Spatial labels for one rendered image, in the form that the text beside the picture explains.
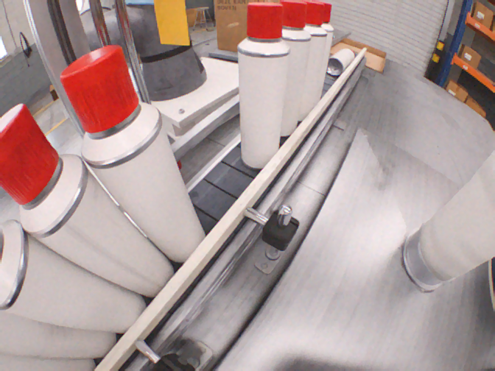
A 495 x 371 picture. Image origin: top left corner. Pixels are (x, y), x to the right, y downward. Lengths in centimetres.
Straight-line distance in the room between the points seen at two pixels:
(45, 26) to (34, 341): 24
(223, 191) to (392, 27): 432
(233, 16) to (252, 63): 59
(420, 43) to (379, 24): 81
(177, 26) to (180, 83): 31
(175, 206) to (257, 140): 14
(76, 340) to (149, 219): 13
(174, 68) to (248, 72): 26
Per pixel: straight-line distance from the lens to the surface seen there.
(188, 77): 46
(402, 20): 441
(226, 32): 82
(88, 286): 16
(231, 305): 28
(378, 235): 29
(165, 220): 16
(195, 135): 23
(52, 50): 24
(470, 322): 39
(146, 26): 43
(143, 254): 17
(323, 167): 39
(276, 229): 20
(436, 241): 26
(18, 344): 17
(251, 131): 25
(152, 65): 46
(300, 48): 28
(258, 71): 21
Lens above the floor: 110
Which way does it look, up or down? 53 degrees down
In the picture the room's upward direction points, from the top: straight up
